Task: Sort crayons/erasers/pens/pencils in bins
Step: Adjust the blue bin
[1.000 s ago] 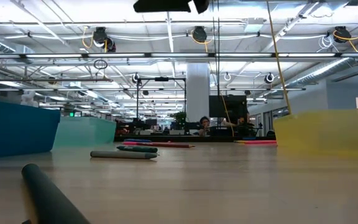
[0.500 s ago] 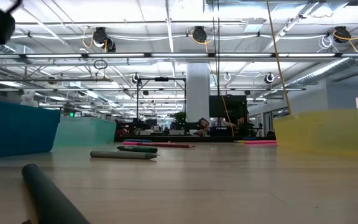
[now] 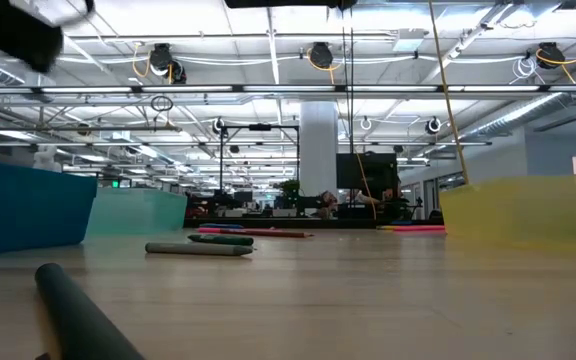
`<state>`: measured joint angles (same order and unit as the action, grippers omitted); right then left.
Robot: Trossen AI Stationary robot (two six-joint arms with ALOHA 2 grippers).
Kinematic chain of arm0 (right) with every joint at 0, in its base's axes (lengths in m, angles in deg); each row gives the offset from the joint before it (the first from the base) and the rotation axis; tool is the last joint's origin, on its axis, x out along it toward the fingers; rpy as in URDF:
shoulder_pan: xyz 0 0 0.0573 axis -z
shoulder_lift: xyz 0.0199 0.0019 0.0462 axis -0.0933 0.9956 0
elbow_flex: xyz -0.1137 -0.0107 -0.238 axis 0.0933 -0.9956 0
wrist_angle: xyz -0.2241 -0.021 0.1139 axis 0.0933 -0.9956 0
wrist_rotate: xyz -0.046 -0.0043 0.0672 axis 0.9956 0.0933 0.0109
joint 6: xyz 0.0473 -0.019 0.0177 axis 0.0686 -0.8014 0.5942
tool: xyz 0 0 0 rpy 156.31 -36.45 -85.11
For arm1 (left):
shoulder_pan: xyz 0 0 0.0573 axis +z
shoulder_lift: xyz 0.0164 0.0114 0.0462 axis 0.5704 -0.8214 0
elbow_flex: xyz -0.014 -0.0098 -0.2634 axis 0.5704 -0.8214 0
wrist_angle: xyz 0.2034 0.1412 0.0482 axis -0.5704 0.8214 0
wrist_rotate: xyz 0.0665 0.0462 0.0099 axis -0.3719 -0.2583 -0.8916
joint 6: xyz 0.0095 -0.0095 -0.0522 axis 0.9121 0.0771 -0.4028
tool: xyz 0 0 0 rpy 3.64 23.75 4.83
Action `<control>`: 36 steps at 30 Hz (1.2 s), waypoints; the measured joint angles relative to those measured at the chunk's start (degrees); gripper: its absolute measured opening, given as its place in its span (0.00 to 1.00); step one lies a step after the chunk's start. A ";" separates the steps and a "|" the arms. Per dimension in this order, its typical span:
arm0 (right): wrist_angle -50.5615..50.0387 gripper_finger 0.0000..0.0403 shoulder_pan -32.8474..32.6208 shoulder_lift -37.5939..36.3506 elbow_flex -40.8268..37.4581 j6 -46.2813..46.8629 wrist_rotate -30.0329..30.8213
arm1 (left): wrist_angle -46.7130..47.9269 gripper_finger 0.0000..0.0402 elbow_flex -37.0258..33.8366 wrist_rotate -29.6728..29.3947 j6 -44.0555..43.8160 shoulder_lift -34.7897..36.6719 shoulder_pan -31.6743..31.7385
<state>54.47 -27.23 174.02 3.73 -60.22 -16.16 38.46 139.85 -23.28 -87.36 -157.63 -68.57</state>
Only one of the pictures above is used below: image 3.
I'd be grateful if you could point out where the pink pencil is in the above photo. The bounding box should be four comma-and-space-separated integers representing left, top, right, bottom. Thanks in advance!
196, 227, 289, 238
382, 224, 448, 233

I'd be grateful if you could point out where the blue ballpoint pen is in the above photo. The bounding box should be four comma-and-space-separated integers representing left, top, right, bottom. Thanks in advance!
198, 222, 246, 231

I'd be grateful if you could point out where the dark green crayon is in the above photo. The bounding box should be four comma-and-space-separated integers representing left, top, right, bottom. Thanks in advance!
187, 233, 256, 247

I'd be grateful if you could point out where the grey crayon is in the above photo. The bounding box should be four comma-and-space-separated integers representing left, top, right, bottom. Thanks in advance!
144, 241, 255, 258

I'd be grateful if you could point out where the black pen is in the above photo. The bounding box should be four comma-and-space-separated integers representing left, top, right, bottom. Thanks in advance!
34, 262, 145, 360

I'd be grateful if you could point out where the blue plastic bin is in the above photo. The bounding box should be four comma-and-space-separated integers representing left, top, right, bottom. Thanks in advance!
0, 158, 99, 258

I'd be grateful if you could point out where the white round pillar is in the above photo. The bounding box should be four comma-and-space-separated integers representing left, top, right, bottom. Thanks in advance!
299, 101, 340, 199

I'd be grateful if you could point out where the person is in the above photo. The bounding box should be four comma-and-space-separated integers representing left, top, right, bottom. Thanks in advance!
317, 189, 342, 220

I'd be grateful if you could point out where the black metal gantry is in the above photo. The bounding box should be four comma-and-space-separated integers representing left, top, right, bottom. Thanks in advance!
217, 122, 302, 201

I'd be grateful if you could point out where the black monitor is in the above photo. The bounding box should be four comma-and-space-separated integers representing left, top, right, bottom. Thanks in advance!
336, 152, 400, 191

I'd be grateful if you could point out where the teal plastic bin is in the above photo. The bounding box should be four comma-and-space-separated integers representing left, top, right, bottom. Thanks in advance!
85, 187, 188, 237

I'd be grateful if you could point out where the yellow plastic bin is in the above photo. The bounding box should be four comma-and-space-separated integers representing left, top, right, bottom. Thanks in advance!
439, 174, 576, 251

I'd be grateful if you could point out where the white figure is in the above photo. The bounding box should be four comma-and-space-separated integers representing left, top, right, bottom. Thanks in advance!
32, 144, 64, 174

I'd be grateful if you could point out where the black hanging cable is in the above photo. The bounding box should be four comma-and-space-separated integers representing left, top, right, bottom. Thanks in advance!
340, 0, 356, 156

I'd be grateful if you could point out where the black ceiling cable reel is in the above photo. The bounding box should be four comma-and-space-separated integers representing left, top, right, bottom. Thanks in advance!
147, 42, 189, 85
307, 41, 337, 71
535, 41, 569, 71

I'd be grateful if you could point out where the yellow hanging cable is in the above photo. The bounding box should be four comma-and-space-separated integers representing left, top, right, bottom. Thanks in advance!
426, 0, 472, 189

